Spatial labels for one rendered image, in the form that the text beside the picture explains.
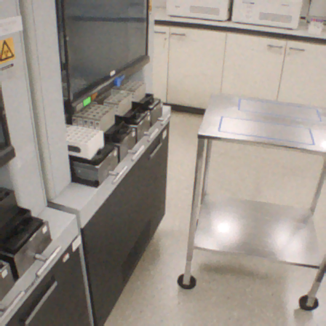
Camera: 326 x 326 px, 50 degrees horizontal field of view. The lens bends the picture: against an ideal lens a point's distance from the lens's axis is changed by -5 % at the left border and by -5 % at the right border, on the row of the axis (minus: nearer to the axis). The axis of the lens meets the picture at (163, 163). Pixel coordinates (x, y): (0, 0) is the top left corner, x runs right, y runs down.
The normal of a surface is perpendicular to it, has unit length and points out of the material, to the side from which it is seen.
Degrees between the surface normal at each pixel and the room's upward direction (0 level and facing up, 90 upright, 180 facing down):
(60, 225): 0
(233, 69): 90
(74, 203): 0
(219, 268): 0
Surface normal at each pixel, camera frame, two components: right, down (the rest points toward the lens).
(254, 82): -0.35, 0.47
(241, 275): 0.04, -0.86
